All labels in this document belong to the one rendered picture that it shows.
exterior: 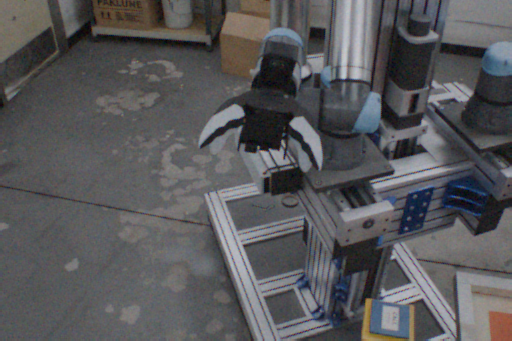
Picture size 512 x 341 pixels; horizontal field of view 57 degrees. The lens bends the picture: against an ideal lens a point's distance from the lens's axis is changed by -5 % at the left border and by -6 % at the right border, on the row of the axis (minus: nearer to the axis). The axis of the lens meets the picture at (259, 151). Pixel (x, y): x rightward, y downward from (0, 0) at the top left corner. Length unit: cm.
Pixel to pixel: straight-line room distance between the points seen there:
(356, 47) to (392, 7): 44
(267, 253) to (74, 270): 104
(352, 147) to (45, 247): 210
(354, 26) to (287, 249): 167
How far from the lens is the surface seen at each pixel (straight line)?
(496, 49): 146
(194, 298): 253
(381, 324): 132
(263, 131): 70
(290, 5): 107
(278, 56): 66
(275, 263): 238
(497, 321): 144
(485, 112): 148
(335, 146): 122
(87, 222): 301
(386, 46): 137
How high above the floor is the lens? 205
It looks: 38 degrees down
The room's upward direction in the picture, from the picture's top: straight up
